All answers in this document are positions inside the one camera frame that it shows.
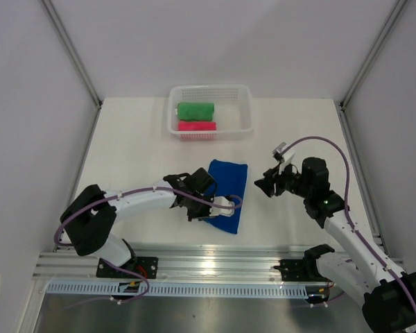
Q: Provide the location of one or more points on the right aluminium frame post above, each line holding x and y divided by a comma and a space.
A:
387, 29

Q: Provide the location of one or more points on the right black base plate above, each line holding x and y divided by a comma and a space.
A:
299, 270

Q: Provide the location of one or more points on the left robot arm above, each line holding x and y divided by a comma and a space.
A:
89, 220

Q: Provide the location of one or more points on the left aluminium frame post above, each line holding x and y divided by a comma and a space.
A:
60, 30

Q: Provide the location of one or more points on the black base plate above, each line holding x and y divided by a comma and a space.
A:
145, 266
299, 270

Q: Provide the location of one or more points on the white plastic basket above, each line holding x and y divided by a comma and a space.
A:
233, 112

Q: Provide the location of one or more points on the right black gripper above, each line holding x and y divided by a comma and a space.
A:
266, 184

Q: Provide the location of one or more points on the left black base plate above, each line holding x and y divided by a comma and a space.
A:
145, 266

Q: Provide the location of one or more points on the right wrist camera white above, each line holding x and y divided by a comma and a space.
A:
283, 155

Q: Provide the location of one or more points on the blue towel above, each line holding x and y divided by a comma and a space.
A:
231, 179

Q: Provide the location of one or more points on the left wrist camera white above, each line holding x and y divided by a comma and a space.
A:
222, 206

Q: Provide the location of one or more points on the slotted cable duct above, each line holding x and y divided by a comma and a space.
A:
273, 291

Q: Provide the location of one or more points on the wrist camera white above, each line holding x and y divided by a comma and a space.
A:
222, 206
283, 155

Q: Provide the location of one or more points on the aluminium frame post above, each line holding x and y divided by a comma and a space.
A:
387, 29
60, 30

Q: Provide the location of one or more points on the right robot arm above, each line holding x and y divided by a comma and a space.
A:
383, 290

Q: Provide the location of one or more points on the aluminium mounting rail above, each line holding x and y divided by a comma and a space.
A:
214, 264

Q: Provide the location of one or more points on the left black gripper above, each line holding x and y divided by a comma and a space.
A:
192, 216

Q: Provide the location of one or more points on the pink towel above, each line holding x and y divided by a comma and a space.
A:
184, 126

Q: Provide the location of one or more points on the green towel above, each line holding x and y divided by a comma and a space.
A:
195, 111

